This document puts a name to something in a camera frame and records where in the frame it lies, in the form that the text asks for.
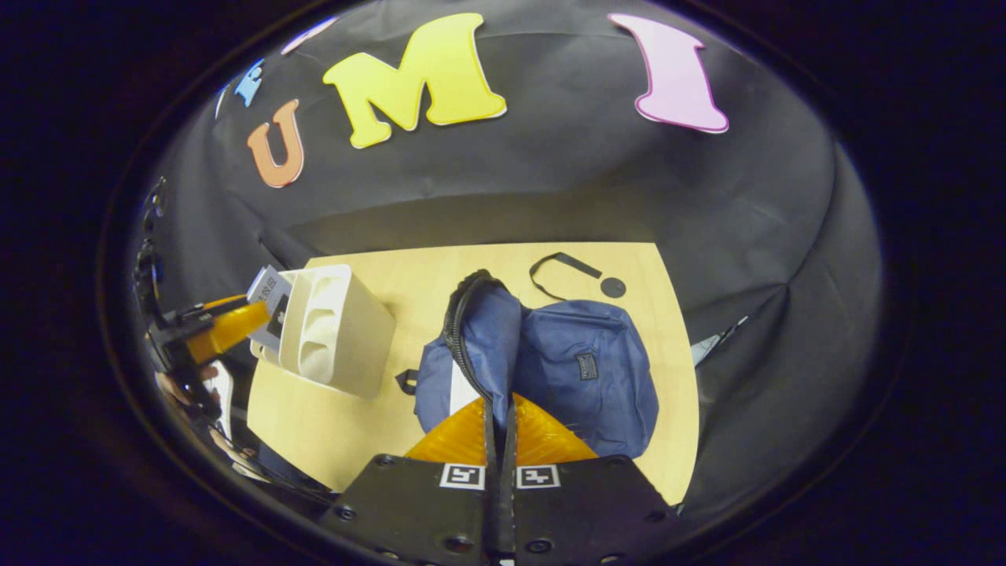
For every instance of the white-covered book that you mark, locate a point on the white-covered book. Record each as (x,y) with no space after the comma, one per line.
(464,393)

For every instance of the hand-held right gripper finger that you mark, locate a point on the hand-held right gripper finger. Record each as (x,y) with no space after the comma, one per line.
(508,487)
(492,487)

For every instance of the white paper sheet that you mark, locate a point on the white paper sheet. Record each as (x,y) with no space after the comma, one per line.
(711,346)

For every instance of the blue schoolbag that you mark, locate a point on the blue schoolbag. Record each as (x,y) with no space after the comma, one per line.
(581,369)

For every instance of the white bookshelf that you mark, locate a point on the white bookshelf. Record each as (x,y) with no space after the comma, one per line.
(354,338)

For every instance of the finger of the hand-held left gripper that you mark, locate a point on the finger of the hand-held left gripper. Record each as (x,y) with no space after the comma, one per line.
(232,326)

